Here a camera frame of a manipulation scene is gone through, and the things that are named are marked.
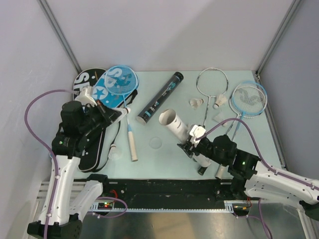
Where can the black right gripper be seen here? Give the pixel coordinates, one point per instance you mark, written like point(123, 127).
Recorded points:
point(194, 149)

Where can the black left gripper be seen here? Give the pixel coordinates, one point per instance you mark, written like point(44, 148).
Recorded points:
point(108, 115)

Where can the white shuttlecock tube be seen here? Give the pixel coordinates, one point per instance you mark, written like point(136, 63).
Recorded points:
point(179, 129)

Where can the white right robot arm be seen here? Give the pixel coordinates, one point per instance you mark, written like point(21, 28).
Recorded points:
point(252, 175)

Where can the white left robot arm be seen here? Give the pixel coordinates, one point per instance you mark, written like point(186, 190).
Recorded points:
point(60, 217)

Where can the blue sport racket cover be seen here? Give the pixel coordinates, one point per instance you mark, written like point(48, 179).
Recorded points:
point(101, 93)

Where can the clear tube lid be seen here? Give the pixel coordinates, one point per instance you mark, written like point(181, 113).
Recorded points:
point(155, 143)

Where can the blue racket white grip left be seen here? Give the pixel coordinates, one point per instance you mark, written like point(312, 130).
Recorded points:
point(121, 80)

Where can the blue racket white grip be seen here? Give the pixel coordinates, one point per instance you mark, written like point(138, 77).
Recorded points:
point(248, 100)
point(121, 80)

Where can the black sport racket cover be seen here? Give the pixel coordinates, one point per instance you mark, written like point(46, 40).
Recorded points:
point(91, 160)

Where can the black shuttlecock tube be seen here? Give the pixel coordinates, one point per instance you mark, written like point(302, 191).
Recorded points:
point(162, 95)

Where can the white racket black grip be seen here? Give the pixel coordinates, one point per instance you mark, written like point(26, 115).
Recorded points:
point(211, 82)

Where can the blue racket white grip right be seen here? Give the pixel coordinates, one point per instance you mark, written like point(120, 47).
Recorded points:
point(248, 100)

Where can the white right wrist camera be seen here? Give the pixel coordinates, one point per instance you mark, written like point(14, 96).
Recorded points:
point(197, 131)

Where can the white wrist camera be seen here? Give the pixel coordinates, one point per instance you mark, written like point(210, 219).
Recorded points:
point(197, 131)
point(85, 96)

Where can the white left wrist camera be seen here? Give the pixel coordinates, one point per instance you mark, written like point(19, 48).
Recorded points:
point(85, 96)

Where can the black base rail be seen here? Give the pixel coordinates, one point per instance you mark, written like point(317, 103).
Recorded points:
point(166, 194)

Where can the grey aluminium frame post left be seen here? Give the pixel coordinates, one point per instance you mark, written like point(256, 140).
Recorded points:
point(49, 14)

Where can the grey aluminium frame post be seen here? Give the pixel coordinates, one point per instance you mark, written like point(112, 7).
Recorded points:
point(283, 27)
point(49, 14)

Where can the grey aluminium frame post right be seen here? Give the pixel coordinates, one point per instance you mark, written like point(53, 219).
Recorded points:
point(283, 27)

